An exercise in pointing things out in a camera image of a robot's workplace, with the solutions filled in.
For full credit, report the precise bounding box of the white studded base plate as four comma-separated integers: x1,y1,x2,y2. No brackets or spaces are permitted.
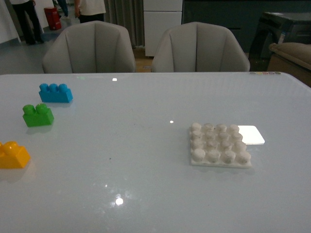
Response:
189,122,252,168

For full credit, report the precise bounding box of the yellow toy block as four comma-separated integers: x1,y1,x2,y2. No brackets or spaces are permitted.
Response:
0,141,31,169

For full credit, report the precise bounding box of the blue toy block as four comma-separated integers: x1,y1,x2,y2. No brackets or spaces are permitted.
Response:
39,83,73,103

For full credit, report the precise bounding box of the green toy block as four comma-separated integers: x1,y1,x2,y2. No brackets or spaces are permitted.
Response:
22,103,54,127

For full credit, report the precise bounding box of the right grey armchair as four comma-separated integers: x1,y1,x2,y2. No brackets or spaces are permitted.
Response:
152,22,250,73

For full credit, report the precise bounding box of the grey armchair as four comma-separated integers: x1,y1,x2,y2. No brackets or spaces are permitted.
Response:
152,22,250,73
42,21,136,74

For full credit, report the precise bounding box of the left grey armchair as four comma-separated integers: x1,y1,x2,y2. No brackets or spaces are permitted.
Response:
42,21,136,74

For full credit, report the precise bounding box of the white drawer cabinet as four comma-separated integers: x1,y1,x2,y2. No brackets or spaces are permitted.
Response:
143,0,183,57

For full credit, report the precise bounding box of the colour dot sticker strip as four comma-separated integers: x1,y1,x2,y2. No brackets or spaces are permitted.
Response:
249,71,281,75

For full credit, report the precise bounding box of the grey curtain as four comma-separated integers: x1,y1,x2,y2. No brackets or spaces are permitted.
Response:
104,0,145,47

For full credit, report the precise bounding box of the person in white shirt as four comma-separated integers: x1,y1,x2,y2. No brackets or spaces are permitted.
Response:
74,0,106,23

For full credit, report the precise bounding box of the dark counter cabinet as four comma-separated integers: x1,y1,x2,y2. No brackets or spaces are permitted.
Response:
182,0,311,53

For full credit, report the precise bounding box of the red bin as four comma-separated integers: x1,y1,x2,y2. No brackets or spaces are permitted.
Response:
44,7,62,31

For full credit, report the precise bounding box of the beige cushion seat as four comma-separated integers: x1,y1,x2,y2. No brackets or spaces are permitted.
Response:
267,42,311,86

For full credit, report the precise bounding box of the person in black trousers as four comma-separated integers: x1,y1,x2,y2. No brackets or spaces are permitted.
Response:
11,0,45,46

